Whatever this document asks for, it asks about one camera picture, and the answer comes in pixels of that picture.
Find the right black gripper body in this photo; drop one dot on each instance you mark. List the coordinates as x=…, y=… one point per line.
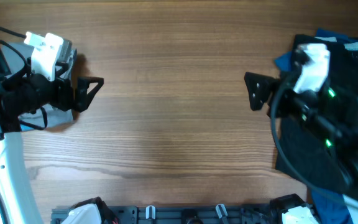
x=301, y=106

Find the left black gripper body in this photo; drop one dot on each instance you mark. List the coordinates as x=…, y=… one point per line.
x=35, y=92

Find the grey shorts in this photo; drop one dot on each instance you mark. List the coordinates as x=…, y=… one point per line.
x=55, y=117

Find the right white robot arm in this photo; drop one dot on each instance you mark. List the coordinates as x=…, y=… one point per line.
x=343, y=150

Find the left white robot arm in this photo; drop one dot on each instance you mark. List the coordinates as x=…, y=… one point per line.
x=17, y=203

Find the black garment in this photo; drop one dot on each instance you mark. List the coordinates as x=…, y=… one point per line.
x=317, y=104

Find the blue garment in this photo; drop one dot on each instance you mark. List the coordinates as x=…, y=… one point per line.
x=331, y=208

